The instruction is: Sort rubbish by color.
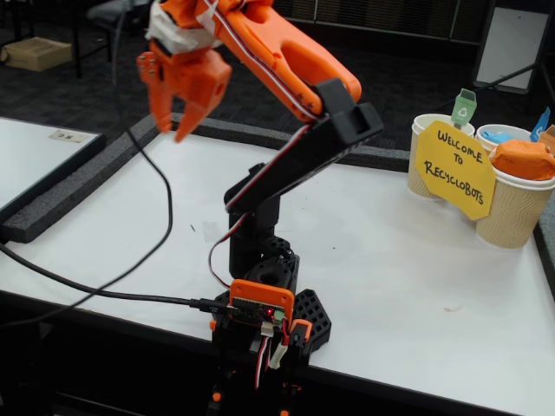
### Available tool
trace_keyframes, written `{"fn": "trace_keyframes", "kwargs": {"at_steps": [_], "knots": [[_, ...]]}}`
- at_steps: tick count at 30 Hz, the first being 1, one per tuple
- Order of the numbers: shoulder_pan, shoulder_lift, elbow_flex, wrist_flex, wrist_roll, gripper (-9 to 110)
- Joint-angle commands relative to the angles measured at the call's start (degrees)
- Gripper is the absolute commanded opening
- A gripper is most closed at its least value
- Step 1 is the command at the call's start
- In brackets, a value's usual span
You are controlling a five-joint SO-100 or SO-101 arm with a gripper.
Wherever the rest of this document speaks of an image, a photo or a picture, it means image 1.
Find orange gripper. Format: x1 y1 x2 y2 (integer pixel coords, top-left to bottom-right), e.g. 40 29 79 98
135 39 233 143

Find blue paper wad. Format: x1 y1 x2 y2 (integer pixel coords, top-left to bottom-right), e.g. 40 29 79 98
480 126 521 146

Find orange paper wad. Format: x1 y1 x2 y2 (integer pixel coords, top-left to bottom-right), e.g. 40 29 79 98
489 138 555 182

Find black robot base with clamp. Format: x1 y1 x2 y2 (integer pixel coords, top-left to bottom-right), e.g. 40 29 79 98
210 249 333 416

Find black foam border strip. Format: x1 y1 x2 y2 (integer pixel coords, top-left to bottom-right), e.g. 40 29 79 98
337 145 411 172
171 113 313 153
533 211 555 278
2 113 171 244

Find white masking tape wrap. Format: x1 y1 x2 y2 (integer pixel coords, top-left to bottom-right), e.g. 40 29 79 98
145 3 222 55

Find small paper label sticker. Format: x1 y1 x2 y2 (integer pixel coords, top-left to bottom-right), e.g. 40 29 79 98
49 129 90 144

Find black webcam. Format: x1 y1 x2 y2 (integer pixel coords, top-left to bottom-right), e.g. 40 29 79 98
86 0 153 27

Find brown cardboard box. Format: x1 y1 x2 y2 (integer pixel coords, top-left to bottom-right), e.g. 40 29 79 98
0 36 74 73

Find black framed white board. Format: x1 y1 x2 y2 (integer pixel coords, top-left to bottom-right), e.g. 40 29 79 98
0 116 107 224

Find controller board in orange holder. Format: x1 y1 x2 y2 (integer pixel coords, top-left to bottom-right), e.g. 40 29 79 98
228 279 297 337

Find paper cup with green tag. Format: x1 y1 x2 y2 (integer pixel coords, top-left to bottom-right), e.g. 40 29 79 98
407 113 477 201

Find yellow handwritten welcome sign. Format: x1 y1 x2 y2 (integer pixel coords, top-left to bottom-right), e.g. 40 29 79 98
415 120 497 221

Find green recycling bin tag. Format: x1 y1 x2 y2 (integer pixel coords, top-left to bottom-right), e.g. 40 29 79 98
451 88 479 131

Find paper cup with blue tag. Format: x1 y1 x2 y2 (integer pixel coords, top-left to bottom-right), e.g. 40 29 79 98
474 124 541 157

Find paper cup with orange tag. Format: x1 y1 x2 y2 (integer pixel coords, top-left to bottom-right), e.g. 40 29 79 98
475 166 555 250

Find blue recycling bin tag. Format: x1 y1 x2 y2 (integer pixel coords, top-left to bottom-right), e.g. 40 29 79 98
529 107 551 144

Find orange recycling bin tag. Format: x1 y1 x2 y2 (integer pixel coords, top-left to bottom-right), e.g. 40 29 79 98
537 125 555 157

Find thin black webcam cable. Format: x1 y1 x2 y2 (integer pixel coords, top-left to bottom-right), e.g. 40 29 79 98
0 12 174 326

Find red white black servo wire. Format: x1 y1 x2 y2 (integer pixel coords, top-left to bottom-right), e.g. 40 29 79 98
252 322 291 391
207 0 330 290

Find black metal table frame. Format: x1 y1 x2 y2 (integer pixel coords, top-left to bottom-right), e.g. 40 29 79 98
71 0 114 79

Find thick black USB cable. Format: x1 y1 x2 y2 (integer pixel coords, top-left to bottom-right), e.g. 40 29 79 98
0 242 231 316

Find upright white panel black frame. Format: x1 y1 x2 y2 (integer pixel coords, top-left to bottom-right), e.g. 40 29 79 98
472 0 552 94

